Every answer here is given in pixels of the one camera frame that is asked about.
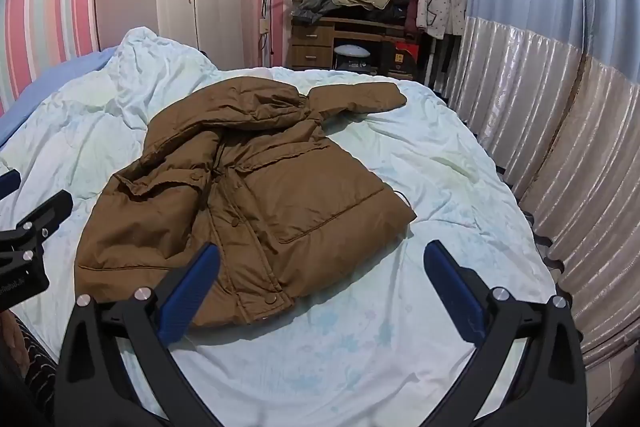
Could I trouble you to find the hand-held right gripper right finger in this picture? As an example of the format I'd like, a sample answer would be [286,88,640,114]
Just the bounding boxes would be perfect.
[423,239,589,427]

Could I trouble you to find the brown puffer jacket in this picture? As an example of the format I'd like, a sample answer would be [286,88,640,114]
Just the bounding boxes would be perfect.
[74,76,418,328]

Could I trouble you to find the blue bed sheet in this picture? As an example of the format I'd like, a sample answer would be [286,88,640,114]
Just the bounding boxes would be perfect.
[0,47,118,145]

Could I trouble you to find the grey green jacket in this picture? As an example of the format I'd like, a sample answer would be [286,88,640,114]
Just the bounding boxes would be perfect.
[292,0,343,26]

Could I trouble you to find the white quilt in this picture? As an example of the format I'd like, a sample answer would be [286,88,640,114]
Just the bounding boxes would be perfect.
[0,28,558,427]

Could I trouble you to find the cream pleated curtain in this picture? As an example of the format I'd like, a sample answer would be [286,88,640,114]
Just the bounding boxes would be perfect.
[445,16,640,408]

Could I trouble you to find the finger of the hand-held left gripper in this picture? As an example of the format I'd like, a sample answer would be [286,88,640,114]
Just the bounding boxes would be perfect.
[0,170,22,198]
[0,189,74,265]

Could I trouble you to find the red and black box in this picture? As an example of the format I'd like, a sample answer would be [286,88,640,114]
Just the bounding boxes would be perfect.
[392,41,421,75]

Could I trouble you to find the wooden desk with drawers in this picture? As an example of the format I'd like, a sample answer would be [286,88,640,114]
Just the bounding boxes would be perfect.
[289,16,426,80]

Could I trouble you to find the white dotted jacket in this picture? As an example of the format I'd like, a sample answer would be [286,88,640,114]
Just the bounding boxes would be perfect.
[416,0,469,40]

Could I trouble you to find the dark red coat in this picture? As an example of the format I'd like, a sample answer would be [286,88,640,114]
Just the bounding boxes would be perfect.
[404,0,431,40]

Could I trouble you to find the black hanging trousers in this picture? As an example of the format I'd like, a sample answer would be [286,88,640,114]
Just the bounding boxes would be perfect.
[431,34,463,92]

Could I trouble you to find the person's dark patterned clothing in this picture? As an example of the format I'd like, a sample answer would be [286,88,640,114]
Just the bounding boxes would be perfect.
[0,309,58,427]

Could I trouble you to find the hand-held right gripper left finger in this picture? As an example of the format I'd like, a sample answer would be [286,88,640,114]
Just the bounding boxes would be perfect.
[52,243,223,427]

